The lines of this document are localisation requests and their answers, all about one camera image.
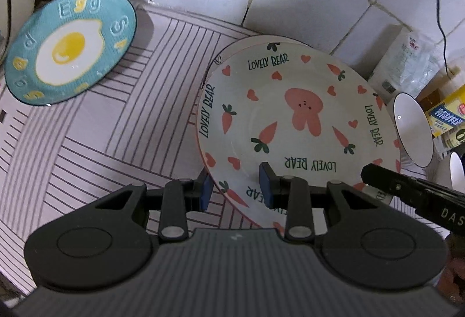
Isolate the thin black wall cable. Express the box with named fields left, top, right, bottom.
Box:
left=421, top=0, right=458, bottom=78

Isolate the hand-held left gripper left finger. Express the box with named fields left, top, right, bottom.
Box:
left=95, top=173, right=213, bottom=243

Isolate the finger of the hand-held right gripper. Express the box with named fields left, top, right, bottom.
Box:
left=361, top=163, right=425, bottom=210

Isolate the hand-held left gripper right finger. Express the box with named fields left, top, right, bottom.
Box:
left=259, top=162, right=378, bottom=241

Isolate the oil bottle with yellow label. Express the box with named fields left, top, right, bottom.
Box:
left=418, top=65, right=465, bottom=138

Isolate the striped table mat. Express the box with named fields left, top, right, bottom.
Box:
left=0, top=0, right=451, bottom=303

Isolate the bottle with pale label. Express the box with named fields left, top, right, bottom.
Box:
left=434, top=121, right=465, bottom=158

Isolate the white bowl with black rim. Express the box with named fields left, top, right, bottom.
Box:
left=436, top=152, right=465, bottom=194
left=392, top=92, right=434, bottom=168

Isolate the white bunny carrot plate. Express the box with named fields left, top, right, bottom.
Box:
left=196, top=35, right=402, bottom=230

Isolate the teal fried egg plate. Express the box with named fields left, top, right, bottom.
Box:
left=3, top=0, right=138, bottom=106

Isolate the clear plastic bag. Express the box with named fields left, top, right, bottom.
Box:
left=369, top=24, right=442, bottom=103

